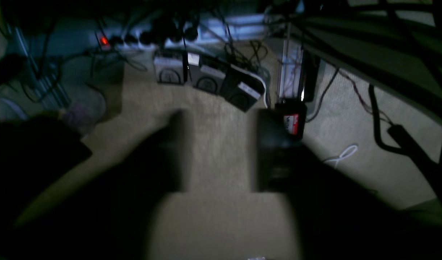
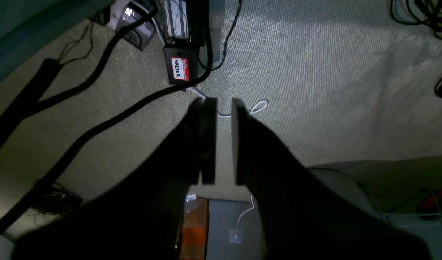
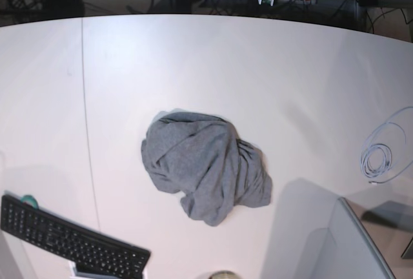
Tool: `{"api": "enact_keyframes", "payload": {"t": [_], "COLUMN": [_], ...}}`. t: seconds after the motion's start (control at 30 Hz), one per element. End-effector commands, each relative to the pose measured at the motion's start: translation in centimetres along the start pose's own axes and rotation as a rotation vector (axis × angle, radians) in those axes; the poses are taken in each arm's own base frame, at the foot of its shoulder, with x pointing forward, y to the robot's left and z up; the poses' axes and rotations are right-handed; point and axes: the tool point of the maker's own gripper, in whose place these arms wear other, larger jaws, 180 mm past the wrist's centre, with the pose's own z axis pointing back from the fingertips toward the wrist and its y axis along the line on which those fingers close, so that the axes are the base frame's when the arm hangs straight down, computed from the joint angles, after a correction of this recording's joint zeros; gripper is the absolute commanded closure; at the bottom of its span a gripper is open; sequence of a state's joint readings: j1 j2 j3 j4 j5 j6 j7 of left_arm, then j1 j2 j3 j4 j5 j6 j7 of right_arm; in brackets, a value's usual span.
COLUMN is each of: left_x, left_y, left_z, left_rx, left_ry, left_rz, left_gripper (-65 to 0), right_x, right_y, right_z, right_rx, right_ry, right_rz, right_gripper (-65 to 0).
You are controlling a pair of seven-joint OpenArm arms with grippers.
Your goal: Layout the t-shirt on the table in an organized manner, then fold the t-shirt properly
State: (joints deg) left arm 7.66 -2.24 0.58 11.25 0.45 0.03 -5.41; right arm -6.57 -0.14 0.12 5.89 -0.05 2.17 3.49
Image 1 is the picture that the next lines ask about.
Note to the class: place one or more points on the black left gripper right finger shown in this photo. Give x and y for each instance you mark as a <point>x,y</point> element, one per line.
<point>280,157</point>

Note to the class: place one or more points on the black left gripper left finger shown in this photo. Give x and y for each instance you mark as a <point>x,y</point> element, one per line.
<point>160,158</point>

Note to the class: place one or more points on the black box red label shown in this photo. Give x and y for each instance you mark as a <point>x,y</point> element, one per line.
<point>292,113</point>

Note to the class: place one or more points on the grey power adapter box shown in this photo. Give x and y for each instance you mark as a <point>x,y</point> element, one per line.
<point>169,68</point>

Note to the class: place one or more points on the middle black power adapter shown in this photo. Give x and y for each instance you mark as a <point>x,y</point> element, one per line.
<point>206,73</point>

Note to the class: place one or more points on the white power strip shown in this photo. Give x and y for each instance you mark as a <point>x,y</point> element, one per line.
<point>143,39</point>

